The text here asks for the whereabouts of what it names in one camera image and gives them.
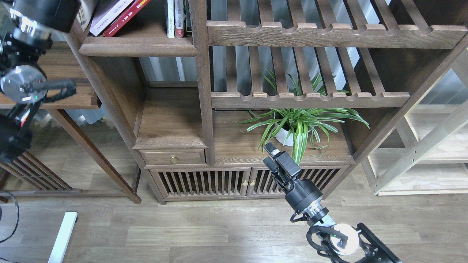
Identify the white paperback book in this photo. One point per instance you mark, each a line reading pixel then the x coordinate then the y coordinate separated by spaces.
pixel 105 13

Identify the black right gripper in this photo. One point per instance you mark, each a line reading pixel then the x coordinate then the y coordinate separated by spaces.
pixel 303 195

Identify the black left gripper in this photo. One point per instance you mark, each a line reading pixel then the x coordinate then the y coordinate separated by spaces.
pixel 39 18

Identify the green spider plant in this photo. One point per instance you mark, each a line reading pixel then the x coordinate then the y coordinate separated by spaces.
pixel 302 125

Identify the right slatted cabinet door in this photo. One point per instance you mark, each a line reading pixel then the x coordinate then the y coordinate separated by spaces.
pixel 262 185

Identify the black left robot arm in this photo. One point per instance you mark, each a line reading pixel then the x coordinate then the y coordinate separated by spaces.
pixel 22 79

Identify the light wooden shelf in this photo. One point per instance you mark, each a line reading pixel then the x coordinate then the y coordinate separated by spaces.
pixel 427 151

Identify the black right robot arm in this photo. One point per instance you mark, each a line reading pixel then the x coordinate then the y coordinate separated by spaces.
pixel 329 239

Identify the white metal leg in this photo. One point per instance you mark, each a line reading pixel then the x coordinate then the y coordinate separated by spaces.
pixel 63 237

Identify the small wooden drawer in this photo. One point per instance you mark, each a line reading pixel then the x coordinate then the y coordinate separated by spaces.
pixel 173 156

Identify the maroon book white characters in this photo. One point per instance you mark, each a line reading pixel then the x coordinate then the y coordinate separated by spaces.
pixel 85 13

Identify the dark slatted wooden chair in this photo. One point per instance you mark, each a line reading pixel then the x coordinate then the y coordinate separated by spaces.
pixel 42 179

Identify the dark wooden bookshelf cabinet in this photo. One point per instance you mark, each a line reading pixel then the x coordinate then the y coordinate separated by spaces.
pixel 379 57

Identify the dark green upright book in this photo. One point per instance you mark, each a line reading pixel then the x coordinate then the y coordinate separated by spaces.
pixel 188 23

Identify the white plant pot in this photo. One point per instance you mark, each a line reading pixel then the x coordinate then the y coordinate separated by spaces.
pixel 283 135

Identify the red white upright book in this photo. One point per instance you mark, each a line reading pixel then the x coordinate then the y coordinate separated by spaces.
pixel 179 18

